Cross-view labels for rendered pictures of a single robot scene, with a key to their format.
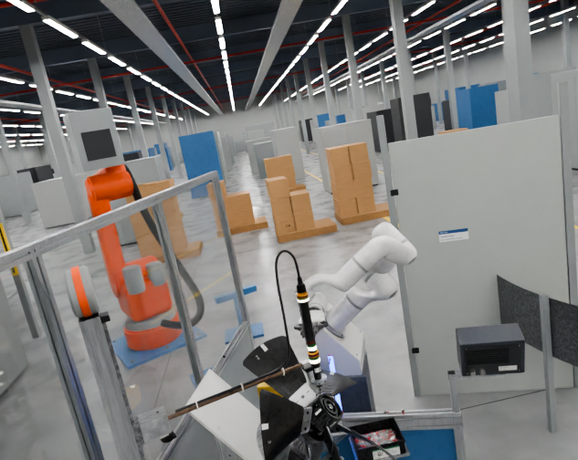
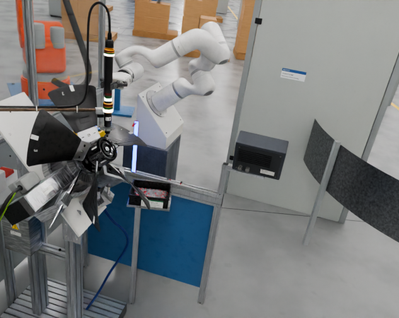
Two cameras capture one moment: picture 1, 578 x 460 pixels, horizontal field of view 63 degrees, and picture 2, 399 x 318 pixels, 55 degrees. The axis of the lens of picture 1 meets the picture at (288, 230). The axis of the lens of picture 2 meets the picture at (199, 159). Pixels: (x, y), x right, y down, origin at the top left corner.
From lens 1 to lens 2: 0.49 m
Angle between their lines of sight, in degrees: 14
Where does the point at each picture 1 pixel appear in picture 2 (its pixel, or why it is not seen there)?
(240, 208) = (158, 16)
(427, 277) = (261, 103)
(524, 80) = not seen: outside the picture
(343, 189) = (247, 28)
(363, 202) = not seen: hidden behind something
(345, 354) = (157, 129)
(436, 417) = (204, 194)
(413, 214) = (266, 46)
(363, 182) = not seen: hidden behind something
